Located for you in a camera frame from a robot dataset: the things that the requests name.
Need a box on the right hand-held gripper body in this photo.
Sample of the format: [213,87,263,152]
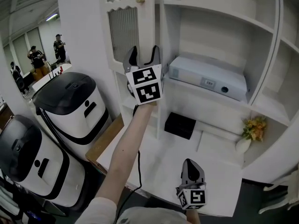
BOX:
[175,182,208,210]

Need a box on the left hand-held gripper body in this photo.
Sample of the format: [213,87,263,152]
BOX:
[125,63,164,106]

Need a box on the cabinet door with brass knob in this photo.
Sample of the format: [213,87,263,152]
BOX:
[99,0,157,72]

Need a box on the person's left forearm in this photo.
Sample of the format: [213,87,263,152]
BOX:
[94,101,157,206]

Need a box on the person's right forearm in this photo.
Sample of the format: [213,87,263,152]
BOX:
[185,209,199,224]

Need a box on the white desk with hutch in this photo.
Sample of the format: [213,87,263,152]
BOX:
[85,0,299,218]

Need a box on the black box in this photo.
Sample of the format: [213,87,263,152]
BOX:
[164,112,197,140]

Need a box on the white vase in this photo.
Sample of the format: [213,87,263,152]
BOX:
[235,138,252,154]

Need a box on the person's white shirt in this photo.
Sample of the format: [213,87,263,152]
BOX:
[77,197,188,224]

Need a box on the white projector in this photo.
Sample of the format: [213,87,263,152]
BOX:
[168,56,248,102]

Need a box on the flat cardboard box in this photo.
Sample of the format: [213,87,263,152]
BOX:
[85,114,124,173]

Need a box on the yellow orange flower bouquet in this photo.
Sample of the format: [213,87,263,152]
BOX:
[242,116,267,142]

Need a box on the white and black robot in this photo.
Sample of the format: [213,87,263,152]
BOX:
[0,115,86,207]
[32,72,113,146]

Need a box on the white dressing table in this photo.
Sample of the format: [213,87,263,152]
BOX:
[258,164,299,216]

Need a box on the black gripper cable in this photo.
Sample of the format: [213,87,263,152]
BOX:
[116,104,143,219]

